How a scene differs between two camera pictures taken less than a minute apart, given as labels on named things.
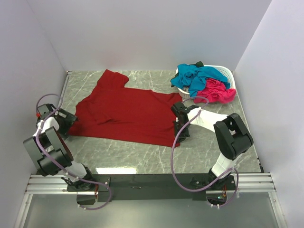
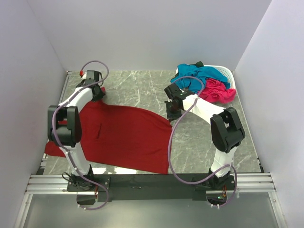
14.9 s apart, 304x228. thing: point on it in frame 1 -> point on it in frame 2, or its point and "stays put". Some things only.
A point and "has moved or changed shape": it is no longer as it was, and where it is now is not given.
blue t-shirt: (192, 77) stays put
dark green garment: (199, 64) stays put
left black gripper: (69, 119) -> (100, 94)
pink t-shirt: (215, 91) stays put
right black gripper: (179, 137) -> (171, 116)
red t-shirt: (113, 110) has moved or changed shape
